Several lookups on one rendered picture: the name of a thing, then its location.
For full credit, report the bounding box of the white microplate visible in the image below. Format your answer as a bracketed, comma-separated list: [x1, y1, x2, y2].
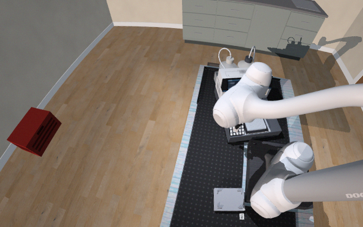
[245, 119, 266, 131]

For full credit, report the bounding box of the white bottle with dark grey cap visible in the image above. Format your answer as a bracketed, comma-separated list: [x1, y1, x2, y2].
[237, 56, 253, 68]

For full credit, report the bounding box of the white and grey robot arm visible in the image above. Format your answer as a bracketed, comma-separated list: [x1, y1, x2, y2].
[213, 62, 363, 218]

